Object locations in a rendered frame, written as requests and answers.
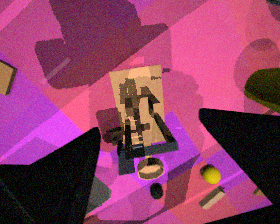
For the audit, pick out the black ball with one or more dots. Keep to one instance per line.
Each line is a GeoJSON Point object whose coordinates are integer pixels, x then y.
{"type": "Point", "coordinates": [157, 192]}

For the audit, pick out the yellow ball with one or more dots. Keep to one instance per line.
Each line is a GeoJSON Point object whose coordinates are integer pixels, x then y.
{"type": "Point", "coordinates": [211, 175]}

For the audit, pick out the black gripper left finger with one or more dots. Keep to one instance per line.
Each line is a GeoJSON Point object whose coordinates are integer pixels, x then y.
{"type": "Point", "coordinates": [54, 189]}

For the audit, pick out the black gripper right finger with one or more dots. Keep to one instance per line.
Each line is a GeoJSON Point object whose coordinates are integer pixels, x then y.
{"type": "Point", "coordinates": [252, 141]}

